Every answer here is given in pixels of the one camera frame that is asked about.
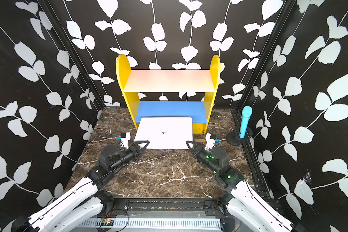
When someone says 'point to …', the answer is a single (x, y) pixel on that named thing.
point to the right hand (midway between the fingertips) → (184, 141)
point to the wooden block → (199, 140)
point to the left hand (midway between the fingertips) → (150, 142)
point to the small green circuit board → (108, 222)
